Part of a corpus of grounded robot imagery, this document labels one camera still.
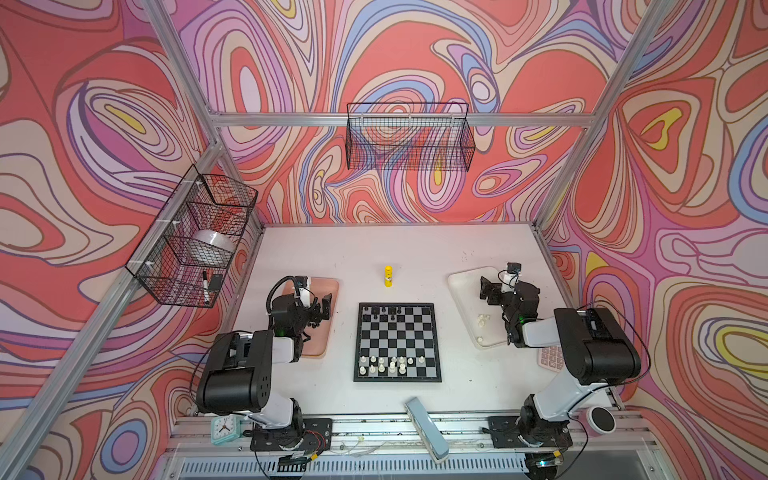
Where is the black marker pen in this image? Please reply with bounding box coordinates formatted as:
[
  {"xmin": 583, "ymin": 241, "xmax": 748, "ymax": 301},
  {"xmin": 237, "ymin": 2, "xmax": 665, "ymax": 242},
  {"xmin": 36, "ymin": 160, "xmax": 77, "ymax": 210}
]
[{"xmin": 202, "ymin": 271, "xmax": 211, "ymax": 305}]

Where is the grey stapler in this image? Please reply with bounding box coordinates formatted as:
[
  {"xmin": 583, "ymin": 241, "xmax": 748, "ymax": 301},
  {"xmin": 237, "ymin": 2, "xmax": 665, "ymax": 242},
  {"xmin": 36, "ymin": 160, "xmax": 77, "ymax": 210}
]
[{"xmin": 405, "ymin": 397, "xmax": 450, "ymax": 464}]

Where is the pink plastic tray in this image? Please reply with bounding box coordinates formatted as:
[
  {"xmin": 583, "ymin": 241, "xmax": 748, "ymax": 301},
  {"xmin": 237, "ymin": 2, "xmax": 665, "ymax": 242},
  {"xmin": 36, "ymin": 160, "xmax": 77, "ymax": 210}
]
[{"xmin": 282, "ymin": 276, "xmax": 340, "ymax": 358}]

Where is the back black wire basket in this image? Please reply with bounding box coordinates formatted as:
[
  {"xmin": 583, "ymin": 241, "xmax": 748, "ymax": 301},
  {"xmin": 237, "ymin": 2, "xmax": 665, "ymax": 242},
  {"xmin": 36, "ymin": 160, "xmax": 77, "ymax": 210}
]
[{"xmin": 345, "ymin": 100, "xmax": 476, "ymax": 172}]

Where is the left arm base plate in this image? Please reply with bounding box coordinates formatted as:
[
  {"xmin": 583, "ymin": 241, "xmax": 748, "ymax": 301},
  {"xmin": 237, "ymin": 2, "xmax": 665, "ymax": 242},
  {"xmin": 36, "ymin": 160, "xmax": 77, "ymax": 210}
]
[{"xmin": 250, "ymin": 417, "xmax": 333, "ymax": 454}]

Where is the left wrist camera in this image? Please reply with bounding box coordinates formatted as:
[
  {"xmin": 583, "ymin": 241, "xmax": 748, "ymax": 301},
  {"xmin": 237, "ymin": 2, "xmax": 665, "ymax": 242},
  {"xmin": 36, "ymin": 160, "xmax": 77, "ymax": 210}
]
[{"xmin": 295, "ymin": 276, "xmax": 315, "ymax": 307}]

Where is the pink calculator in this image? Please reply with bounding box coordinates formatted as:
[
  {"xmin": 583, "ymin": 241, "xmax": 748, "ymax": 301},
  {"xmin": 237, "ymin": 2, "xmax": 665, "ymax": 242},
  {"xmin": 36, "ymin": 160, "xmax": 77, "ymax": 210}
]
[{"xmin": 537, "ymin": 346, "xmax": 565, "ymax": 372}]

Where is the black and silver chessboard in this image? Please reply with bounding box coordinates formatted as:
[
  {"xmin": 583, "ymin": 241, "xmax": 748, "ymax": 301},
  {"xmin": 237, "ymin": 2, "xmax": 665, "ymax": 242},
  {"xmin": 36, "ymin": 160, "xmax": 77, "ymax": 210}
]
[{"xmin": 353, "ymin": 302, "xmax": 442, "ymax": 383}]

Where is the green alarm clock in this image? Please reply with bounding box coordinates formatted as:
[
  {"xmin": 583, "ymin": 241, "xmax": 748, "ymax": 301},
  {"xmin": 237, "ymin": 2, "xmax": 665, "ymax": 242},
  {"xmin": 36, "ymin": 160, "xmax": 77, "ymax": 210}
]
[{"xmin": 210, "ymin": 414, "xmax": 242, "ymax": 445}]

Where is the left black wire basket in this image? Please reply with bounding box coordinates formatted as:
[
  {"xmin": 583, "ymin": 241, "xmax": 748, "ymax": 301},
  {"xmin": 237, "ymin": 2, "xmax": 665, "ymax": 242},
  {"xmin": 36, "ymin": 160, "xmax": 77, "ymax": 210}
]
[{"xmin": 125, "ymin": 166, "xmax": 258, "ymax": 308}]

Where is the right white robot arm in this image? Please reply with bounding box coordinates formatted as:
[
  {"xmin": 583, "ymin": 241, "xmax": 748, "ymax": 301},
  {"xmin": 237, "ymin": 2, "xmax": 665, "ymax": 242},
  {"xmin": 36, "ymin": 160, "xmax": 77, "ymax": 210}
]
[{"xmin": 479, "ymin": 277, "xmax": 642, "ymax": 443}]

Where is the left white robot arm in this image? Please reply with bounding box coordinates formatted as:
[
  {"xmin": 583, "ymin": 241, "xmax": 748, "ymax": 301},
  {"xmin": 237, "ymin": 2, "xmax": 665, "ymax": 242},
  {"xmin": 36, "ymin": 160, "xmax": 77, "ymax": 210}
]
[{"xmin": 195, "ymin": 275, "xmax": 333, "ymax": 435}]

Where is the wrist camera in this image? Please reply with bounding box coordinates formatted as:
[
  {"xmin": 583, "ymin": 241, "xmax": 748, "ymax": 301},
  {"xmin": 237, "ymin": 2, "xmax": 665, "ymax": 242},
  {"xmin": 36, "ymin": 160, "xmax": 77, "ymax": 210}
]
[
  {"xmin": 295, "ymin": 276, "xmax": 315, "ymax": 307},
  {"xmin": 501, "ymin": 262, "xmax": 522, "ymax": 288}
]

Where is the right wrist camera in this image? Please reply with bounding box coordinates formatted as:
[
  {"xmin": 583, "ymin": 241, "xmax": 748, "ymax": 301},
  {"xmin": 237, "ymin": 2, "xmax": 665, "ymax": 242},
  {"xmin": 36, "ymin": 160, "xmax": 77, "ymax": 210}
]
[{"xmin": 501, "ymin": 262, "xmax": 522, "ymax": 288}]

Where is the black wire basket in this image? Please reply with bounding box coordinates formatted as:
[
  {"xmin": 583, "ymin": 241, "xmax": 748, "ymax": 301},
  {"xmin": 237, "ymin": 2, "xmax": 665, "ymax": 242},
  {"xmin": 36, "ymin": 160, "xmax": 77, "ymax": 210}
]
[
  {"xmin": 125, "ymin": 166, "xmax": 258, "ymax": 308},
  {"xmin": 345, "ymin": 100, "xmax": 476, "ymax": 172}
]

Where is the white plastic tray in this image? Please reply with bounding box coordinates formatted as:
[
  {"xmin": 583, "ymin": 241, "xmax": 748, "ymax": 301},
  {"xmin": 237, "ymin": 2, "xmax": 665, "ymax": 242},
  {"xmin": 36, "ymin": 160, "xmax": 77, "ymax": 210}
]
[{"xmin": 447, "ymin": 266, "xmax": 507, "ymax": 350}]

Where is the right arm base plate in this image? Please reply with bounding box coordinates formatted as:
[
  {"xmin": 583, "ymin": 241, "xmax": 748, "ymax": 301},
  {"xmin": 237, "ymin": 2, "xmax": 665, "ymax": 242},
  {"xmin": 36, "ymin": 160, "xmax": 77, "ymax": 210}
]
[{"xmin": 484, "ymin": 415, "xmax": 573, "ymax": 450}]

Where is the silver tape roll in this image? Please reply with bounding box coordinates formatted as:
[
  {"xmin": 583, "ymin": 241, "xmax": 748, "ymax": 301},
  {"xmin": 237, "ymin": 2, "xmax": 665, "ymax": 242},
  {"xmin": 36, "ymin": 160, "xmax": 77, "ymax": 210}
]
[{"xmin": 189, "ymin": 229, "xmax": 235, "ymax": 262}]

